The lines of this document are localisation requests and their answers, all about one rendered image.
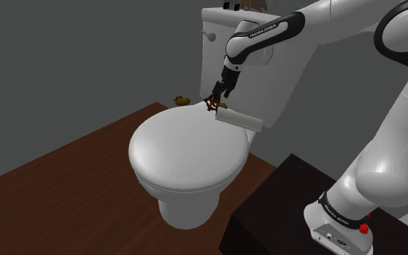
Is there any dark brown tangled object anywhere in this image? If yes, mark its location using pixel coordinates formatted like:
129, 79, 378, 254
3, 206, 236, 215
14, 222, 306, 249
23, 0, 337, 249
204, 94, 221, 114

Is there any white paper roll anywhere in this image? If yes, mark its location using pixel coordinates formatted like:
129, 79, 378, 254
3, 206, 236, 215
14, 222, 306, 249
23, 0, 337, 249
215, 106, 264, 133

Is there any brown animal figure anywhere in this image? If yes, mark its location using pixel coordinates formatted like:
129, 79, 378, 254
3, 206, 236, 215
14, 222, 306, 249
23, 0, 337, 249
173, 95, 191, 107

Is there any white toilet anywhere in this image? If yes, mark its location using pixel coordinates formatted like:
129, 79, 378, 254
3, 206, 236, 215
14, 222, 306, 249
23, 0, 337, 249
128, 7, 320, 231

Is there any black and white object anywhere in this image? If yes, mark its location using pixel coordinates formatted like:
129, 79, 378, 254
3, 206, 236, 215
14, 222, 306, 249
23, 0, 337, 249
223, 0, 242, 11

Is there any brown wicker object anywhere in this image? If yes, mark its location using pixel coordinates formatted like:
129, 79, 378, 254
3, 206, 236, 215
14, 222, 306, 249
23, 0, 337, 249
240, 0, 269, 11

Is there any dark robot stand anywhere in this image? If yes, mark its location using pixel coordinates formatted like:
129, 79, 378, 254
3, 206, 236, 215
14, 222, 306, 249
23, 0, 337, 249
218, 153, 408, 255

